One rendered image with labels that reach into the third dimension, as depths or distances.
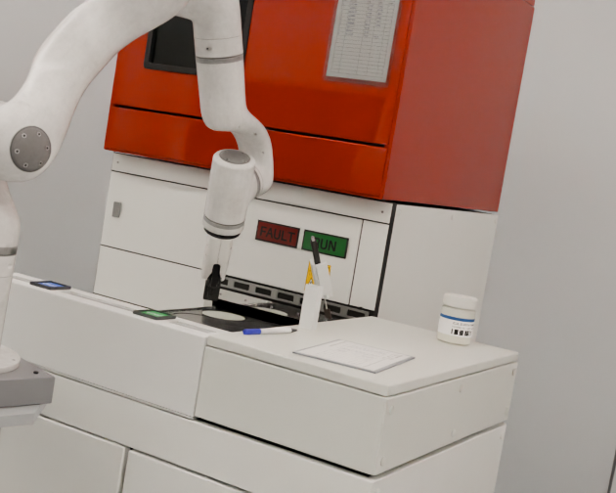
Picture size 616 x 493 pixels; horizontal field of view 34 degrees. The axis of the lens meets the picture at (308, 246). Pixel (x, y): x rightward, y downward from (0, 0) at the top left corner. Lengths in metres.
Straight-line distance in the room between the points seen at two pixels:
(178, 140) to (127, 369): 0.82
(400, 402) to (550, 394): 2.11
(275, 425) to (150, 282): 1.01
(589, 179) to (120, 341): 2.17
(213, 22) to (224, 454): 0.77
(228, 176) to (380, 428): 0.63
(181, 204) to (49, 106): 0.95
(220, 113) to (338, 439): 0.67
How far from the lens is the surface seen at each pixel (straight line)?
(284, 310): 2.35
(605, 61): 3.66
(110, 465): 1.88
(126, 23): 1.74
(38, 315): 1.97
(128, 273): 2.64
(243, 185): 1.96
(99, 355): 1.87
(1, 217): 1.66
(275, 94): 2.34
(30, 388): 1.70
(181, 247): 2.53
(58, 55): 1.69
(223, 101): 1.91
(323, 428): 1.61
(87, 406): 1.90
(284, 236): 2.36
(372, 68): 2.23
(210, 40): 1.89
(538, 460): 3.73
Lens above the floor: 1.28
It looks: 5 degrees down
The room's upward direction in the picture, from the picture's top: 9 degrees clockwise
